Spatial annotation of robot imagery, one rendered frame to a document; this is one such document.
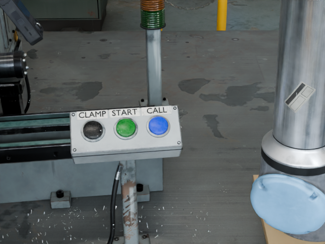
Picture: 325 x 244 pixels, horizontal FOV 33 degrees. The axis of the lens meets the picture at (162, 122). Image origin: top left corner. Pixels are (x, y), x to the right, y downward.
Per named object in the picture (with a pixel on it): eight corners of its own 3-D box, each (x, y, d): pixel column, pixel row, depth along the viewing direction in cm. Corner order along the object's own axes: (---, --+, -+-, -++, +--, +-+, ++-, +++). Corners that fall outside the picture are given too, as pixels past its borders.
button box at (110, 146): (73, 165, 86) (70, 153, 81) (71, 123, 89) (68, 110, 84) (180, 157, 88) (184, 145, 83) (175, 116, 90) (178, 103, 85)
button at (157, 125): (149, 138, 84) (149, 134, 83) (147, 120, 85) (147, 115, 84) (168, 137, 84) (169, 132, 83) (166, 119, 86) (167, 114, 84)
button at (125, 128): (116, 140, 84) (116, 136, 82) (115, 122, 85) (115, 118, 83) (136, 139, 84) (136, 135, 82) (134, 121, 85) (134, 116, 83)
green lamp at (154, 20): (141, 30, 132) (141, 12, 130) (140, 22, 137) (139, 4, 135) (166, 28, 132) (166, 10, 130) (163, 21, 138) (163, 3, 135)
